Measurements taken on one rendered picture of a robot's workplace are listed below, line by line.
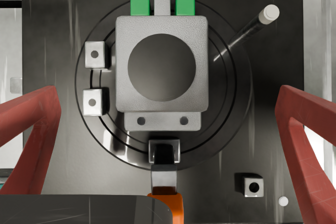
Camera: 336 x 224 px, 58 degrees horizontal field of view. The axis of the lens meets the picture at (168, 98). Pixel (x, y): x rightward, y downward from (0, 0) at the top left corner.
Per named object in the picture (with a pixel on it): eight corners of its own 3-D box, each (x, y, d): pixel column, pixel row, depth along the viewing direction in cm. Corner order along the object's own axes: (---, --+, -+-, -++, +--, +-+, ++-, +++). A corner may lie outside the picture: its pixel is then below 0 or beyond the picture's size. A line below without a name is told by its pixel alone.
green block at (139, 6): (153, 33, 24) (149, 16, 19) (137, 33, 24) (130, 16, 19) (152, 18, 24) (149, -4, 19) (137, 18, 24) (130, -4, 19)
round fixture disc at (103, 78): (247, 165, 26) (254, 171, 24) (81, 167, 25) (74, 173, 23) (245, 0, 26) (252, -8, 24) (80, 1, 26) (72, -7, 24)
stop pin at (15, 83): (42, 94, 30) (23, 93, 26) (30, 94, 30) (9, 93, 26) (42, 80, 30) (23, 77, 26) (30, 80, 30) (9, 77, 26)
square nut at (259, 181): (260, 193, 26) (264, 197, 25) (241, 193, 26) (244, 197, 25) (260, 174, 26) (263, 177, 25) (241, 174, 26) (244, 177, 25)
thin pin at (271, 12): (238, 48, 24) (280, 19, 15) (228, 48, 24) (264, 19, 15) (238, 38, 24) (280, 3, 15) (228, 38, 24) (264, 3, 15)
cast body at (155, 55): (196, 126, 20) (212, 140, 13) (129, 127, 20) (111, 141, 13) (195, 0, 20) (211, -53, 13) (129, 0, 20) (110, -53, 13)
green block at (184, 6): (188, 33, 24) (195, 15, 19) (173, 33, 24) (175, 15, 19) (188, 18, 24) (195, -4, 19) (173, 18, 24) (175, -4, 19)
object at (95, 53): (108, 70, 24) (105, 68, 22) (89, 70, 24) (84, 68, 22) (108, 44, 24) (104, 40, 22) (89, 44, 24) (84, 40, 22)
